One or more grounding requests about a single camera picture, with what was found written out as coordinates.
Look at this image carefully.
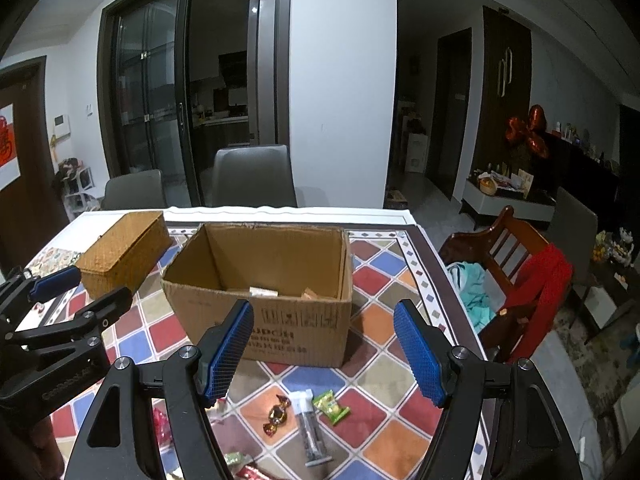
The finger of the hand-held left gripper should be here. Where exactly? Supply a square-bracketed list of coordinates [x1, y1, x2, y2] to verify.
[7, 287, 134, 353]
[0, 266, 82, 318]

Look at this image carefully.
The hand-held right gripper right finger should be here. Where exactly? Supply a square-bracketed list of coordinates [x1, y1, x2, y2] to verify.
[393, 299, 583, 480]

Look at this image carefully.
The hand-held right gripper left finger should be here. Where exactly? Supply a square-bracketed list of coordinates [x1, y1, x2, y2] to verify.
[65, 299, 256, 480]

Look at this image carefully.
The white red-edged snack packet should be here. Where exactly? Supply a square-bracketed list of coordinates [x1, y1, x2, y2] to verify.
[206, 394, 236, 426]

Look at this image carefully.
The gold red candy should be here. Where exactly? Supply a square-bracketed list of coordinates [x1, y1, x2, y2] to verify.
[262, 394, 293, 436]

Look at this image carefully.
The brown cardboard box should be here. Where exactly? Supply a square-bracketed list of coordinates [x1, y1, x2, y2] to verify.
[161, 222, 356, 368]

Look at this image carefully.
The woven wicker basket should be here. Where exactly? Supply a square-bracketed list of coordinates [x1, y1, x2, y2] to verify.
[75, 211, 173, 301]

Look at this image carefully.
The teal cloth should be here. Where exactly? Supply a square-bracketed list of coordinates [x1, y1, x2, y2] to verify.
[446, 261, 502, 333]

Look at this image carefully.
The dark wooden door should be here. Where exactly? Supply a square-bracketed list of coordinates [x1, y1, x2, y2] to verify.
[0, 57, 70, 273]

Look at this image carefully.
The colourful checked tablecloth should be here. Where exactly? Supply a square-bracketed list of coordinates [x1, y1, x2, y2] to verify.
[25, 220, 496, 480]

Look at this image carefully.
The white shoe rack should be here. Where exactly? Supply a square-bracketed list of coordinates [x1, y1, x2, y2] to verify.
[55, 157, 104, 221]

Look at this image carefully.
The pink red snack packet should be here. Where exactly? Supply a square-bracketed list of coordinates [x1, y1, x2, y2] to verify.
[151, 407, 174, 446]

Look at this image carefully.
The green gold snack packet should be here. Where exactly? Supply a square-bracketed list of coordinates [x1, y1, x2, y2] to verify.
[222, 452, 251, 477]

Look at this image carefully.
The clear plastic tube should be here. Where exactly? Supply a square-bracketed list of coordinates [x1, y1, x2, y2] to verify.
[292, 390, 331, 467]

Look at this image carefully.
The dark red snack packet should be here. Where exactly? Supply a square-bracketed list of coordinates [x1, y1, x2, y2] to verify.
[239, 465, 281, 480]

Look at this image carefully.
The red garment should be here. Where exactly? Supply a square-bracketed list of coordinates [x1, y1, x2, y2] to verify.
[509, 242, 574, 361]

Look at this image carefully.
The brown wooden chair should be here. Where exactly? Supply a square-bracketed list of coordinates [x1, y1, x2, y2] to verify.
[437, 205, 566, 363]

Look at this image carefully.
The red white door poster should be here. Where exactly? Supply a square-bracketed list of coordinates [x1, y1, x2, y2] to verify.
[0, 102, 22, 191]

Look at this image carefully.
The low white cabinet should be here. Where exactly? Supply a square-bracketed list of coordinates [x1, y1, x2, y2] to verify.
[459, 177, 557, 227]

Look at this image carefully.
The white floor box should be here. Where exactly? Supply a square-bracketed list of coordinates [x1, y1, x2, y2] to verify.
[406, 132, 429, 174]

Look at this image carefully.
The sliding glass door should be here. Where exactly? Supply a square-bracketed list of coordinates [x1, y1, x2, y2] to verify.
[99, 0, 202, 207]

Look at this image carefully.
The pile of small toys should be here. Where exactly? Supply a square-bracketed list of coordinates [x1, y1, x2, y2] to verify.
[594, 227, 637, 267]

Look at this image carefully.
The dark sideboard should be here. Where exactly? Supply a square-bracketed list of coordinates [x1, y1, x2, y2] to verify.
[530, 132, 622, 233]

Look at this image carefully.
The dark interior door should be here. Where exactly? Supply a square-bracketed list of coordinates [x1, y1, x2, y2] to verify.
[434, 27, 473, 202]

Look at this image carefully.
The red foil balloon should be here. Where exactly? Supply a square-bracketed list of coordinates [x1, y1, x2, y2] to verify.
[505, 105, 551, 159]

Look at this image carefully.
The dark wardrobe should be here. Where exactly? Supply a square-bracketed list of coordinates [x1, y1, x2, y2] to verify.
[481, 5, 532, 181]

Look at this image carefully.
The silver refrigerator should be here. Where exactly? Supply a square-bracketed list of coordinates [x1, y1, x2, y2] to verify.
[247, 0, 279, 146]

